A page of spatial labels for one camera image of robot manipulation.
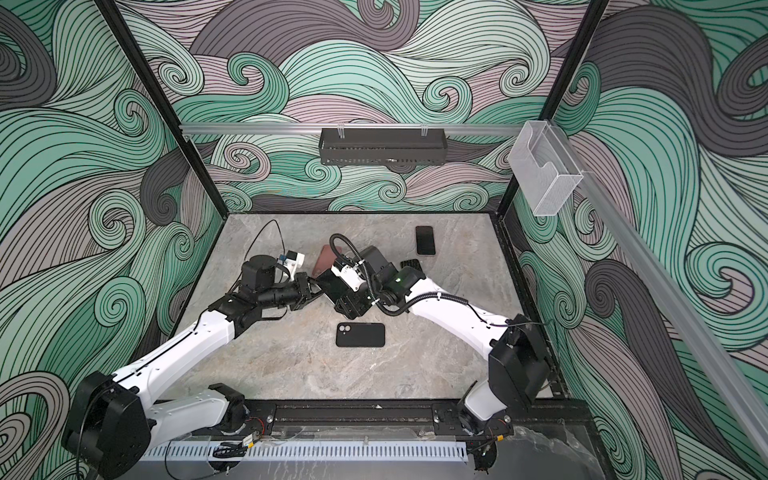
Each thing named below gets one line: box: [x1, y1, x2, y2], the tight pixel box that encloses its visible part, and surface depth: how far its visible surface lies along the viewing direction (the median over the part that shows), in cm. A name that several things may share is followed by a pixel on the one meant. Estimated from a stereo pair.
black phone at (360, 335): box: [336, 322, 386, 348], surface depth 90 cm
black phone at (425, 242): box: [416, 226, 436, 255], surface depth 114 cm
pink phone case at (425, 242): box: [415, 226, 436, 255], surface depth 114 cm
